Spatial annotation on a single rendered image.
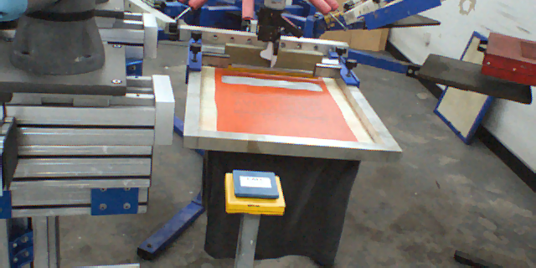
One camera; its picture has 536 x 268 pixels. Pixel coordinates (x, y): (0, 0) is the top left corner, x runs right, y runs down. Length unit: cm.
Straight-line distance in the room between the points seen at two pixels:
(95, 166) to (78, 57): 21
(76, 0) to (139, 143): 27
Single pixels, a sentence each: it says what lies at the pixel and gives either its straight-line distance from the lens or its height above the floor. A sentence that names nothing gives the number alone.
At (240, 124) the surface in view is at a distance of 150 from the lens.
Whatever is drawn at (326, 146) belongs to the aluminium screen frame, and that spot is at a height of 99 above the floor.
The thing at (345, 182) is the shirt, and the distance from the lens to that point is 156.
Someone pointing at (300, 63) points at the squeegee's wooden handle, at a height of 102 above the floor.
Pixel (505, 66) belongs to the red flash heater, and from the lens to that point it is 226.
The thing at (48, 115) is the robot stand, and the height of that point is 118.
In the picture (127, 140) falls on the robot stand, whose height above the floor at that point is 113.
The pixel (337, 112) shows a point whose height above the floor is 96.
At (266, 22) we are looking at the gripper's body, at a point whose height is 116.
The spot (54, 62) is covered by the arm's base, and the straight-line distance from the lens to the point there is 92.
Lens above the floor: 159
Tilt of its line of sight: 24 degrees down
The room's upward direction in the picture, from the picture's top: 9 degrees clockwise
